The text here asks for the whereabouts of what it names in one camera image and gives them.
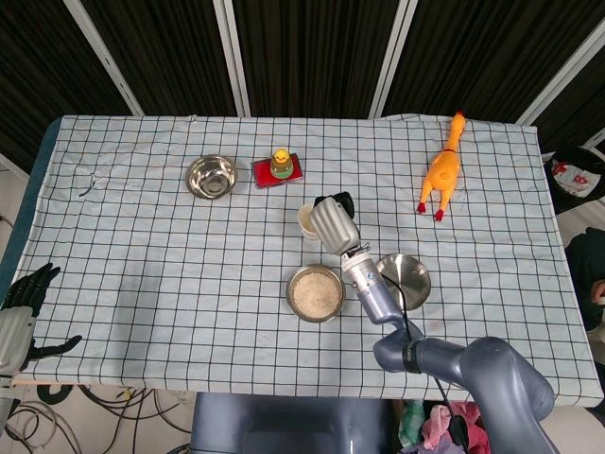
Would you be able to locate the blue checkered tablecloth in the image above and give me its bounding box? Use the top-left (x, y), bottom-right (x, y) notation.
top-left (13, 114), bottom-right (597, 408)

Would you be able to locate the white paper cup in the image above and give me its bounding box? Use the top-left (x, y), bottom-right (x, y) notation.
top-left (297, 203), bottom-right (323, 241)

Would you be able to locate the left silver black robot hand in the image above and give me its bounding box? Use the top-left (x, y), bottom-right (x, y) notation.
top-left (0, 263), bottom-right (83, 375)

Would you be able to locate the metal bowl holding rice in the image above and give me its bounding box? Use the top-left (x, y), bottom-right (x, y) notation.
top-left (285, 263), bottom-right (349, 324)

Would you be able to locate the pile of colourful clothes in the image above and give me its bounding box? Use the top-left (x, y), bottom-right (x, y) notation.
top-left (399, 399), bottom-right (491, 454)

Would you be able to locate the red flat box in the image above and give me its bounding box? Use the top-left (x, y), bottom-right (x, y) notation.
top-left (251, 152), bottom-right (304, 190)

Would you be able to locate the flat metal plate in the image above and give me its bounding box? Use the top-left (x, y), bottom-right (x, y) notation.
top-left (375, 253), bottom-right (433, 312)

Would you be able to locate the empty metal bowl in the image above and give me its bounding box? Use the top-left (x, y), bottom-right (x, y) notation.
top-left (184, 154), bottom-right (240, 201)

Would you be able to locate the orange rubber chicken toy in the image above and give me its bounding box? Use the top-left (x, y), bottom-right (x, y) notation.
top-left (416, 111), bottom-right (468, 222)

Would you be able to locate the black bag with red print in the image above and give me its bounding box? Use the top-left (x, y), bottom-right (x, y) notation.
top-left (542, 146), bottom-right (605, 214)

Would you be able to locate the grey-blue robot torso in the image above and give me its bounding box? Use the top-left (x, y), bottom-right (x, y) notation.
top-left (190, 391), bottom-right (403, 454)

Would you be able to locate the yellow chick toy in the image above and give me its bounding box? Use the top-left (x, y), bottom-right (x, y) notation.
top-left (269, 148), bottom-right (293, 180)

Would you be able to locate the bundle of floor cables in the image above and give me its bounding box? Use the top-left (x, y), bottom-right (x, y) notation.
top-left (0, 382), bottom-right (190, 454)

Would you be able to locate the white partition frame post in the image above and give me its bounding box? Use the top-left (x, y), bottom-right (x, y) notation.
top-left (212, 0), bottom-right (251, 118)
top-left (60, 0), bottom-right (146, 116)
top-left (514, 18), bottom-right (605, 127)
top-left (366, 0), bottom-right (420, 119)

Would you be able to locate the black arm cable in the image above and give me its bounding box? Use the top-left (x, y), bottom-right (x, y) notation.
top-left (375, 262), bottom-right (470, 450)

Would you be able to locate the person in dark clothes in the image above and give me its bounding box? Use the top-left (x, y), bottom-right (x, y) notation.
top-left (564, 225), bottom-right (605, 332)

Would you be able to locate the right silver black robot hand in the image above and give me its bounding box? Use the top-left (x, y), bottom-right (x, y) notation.
top-left (308, 191), bottom-right (363, 256)

